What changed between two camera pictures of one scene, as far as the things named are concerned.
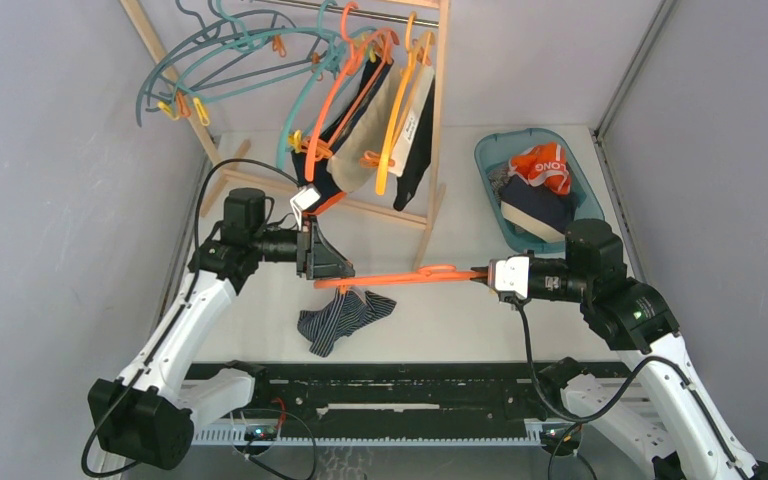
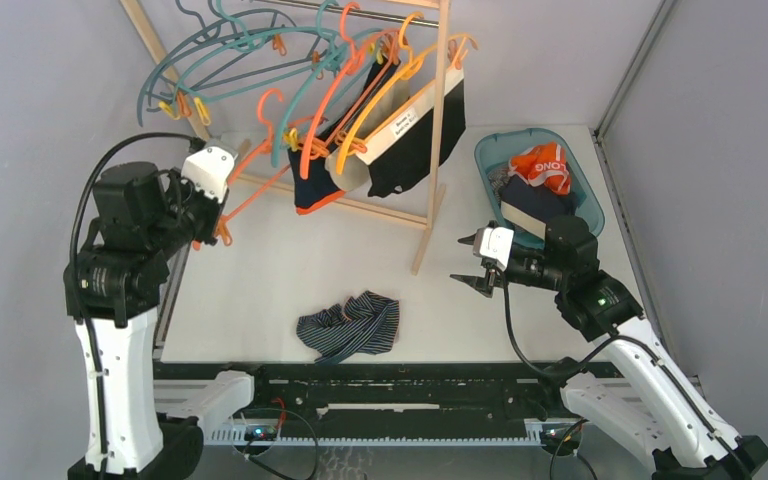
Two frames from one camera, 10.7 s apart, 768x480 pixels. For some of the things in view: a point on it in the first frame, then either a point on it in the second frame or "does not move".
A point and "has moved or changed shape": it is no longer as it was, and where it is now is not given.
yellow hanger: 407,61 -> 413,67
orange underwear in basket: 543,163 does not move
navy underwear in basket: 537,209 does not move
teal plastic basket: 496,148 does not move
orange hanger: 427,273 -> 222,225
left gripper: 315,257 -> 215,209
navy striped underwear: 352,309 has moved or changed shape
